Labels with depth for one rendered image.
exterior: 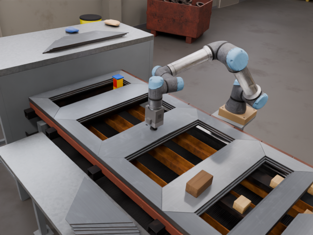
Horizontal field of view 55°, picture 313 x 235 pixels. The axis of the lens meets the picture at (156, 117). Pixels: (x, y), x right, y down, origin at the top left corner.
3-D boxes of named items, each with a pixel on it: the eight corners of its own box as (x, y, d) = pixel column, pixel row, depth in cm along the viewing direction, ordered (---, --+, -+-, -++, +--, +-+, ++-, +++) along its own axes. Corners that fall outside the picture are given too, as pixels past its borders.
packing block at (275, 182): (278, 191, 142) (281, 185, 140) (268, 185, 145) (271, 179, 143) (284, 185, 146) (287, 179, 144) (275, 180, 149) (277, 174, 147)
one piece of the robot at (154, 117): (140, 100, 159) (139, 126, 168) (152, 107, 154) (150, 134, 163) (154, 95, 165) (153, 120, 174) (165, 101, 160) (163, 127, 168)
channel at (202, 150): (303, 224, 140) (306, 216, 137) (97, 93, 239) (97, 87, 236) (310, 214, 144) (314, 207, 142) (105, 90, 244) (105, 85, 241)
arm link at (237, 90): (239, 92, 219) (244, 74, 212) (252, 100, 210) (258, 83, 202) (226, 93, 214) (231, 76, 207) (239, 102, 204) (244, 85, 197)
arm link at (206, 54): (220, 32, 181) (148, 65, 169) (232, 38, 173) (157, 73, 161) (221, 50, 188) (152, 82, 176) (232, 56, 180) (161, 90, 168)
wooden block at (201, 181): (196, 198, 127) (197, 190, 124) (185, 190, 130) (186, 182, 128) (212, 183, 135) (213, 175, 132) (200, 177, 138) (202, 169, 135)
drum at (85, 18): (93, 44, 541) (91, 13, 512) (107, 50, 522) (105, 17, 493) (77, 49, 517) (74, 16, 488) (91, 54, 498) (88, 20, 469)
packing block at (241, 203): (241, 214, 130) (243, 208, 128) (232, 207, 133) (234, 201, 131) (249, 207, 133) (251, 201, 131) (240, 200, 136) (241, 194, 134)
